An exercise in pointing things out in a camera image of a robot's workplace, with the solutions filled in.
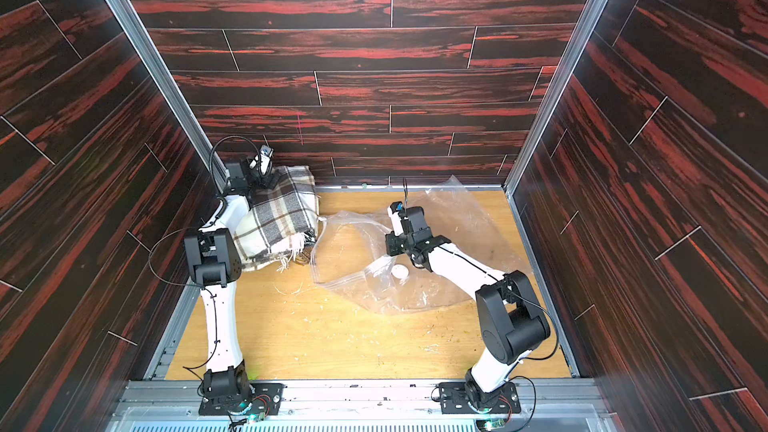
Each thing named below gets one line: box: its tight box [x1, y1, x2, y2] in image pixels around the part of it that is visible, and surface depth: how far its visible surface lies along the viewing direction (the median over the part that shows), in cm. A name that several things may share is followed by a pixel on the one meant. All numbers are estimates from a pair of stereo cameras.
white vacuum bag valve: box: [391, 263, 410, 279], surface depth 93 cm
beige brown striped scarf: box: [231, 165, 320, 271], surface depth 93 cm
